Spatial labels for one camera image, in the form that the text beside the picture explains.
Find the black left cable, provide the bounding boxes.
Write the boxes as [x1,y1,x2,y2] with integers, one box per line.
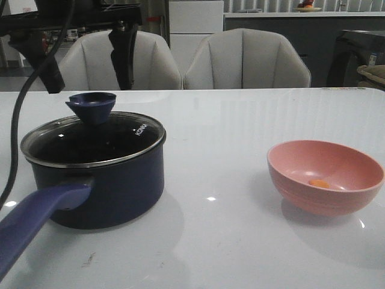
[0,0,76,208]

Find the glass pot lid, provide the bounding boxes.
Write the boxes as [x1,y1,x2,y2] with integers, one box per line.
[20,92,166,169]

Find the dark grey sideboard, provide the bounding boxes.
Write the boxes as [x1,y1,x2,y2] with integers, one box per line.
[224,12,384,87]

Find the beige cushion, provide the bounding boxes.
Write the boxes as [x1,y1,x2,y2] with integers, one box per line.
[357,64,385,91]

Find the orange ham slices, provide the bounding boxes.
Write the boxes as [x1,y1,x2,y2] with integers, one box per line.
[309,179,330,188]

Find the white drawer cabinet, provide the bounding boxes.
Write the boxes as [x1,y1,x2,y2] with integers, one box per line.
[168,1,224,73]

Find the pink bowl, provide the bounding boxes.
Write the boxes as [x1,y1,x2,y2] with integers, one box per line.
[267,140,384,216]

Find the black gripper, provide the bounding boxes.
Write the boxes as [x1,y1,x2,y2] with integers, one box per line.
[1,1,142,93]

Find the dark blue saucepan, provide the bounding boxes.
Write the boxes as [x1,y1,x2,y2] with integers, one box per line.
[0,111,167,281]

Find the right grey chair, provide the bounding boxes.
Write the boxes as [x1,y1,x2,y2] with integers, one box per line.
[183,28,311,90]

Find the left grey chair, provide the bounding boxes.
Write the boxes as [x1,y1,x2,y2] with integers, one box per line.
[59,30,182,91]

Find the grey chair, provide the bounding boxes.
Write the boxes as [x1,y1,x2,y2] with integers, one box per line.
[183,28,311,90]
[59,30,182,91]

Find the fruit plate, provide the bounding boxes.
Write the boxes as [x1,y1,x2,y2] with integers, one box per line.
[294,0,322,13]

